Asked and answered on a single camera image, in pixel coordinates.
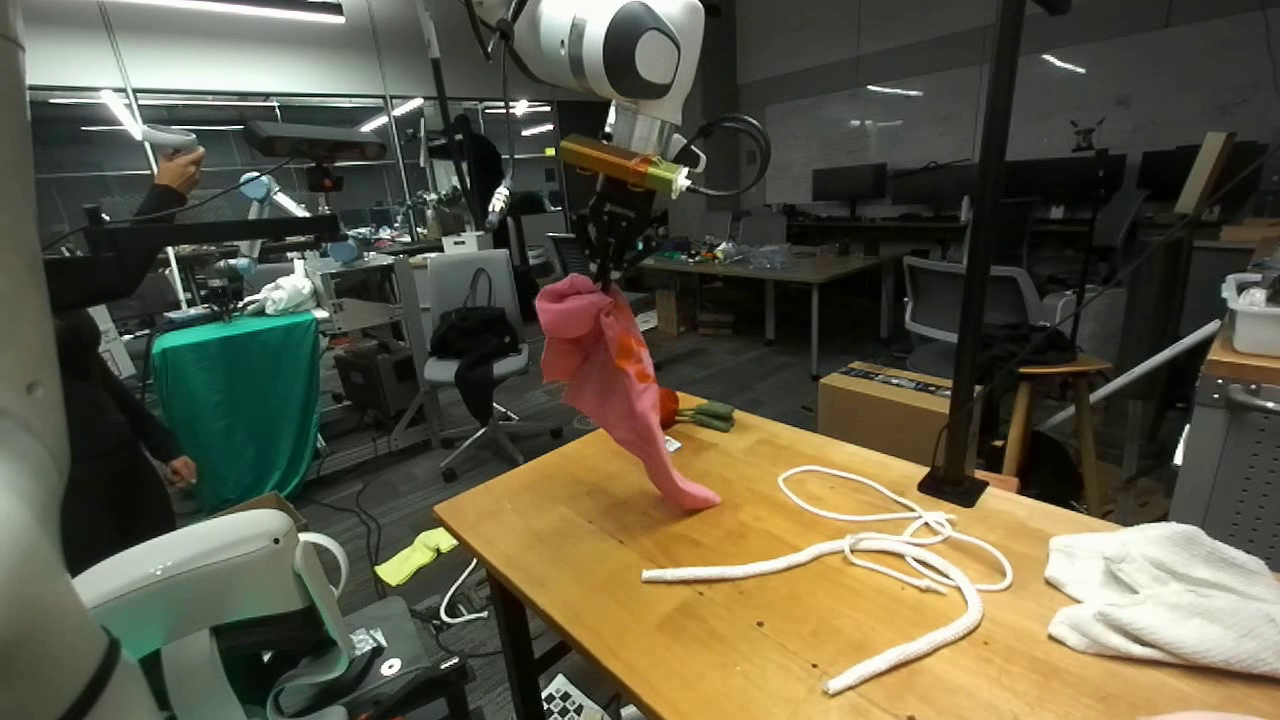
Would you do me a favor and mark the black camera stand pole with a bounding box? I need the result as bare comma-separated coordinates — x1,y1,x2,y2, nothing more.
920,0,1027,508

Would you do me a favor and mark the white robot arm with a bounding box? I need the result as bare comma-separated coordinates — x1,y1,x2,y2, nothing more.
0,0,704,720

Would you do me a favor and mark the pink cloth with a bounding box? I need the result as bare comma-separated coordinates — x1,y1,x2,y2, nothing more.
537,271,721,511

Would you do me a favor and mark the red radish toy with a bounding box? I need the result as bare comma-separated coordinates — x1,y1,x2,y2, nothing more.
661,388,738,432

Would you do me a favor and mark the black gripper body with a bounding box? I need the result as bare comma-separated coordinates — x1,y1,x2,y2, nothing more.
573,185,655,289

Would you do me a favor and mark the thick white rope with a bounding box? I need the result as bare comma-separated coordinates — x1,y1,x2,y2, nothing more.
638,528,992,702

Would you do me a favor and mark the yellow paper on floor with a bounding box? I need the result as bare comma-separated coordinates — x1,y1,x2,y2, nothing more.
377,528,455,588

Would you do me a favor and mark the person in background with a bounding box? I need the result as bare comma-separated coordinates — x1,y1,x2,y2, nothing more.
43,140,212,578

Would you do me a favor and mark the wooden stool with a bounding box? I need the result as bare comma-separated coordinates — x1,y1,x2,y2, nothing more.
1000,357,1112,511

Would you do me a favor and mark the white cloth towel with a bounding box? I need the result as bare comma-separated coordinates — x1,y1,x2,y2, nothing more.
1046,521,1280,682

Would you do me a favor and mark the cardboard box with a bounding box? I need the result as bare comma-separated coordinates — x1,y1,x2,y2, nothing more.
818,362,954,463

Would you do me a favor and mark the white plastic bin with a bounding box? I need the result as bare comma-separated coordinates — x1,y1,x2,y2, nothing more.
1221,271,1280,357

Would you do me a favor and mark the black office chair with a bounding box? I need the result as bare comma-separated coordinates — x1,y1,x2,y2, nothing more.
400,251,528,480

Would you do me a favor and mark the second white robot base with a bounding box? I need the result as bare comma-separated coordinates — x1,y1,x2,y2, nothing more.
73,503,472,720

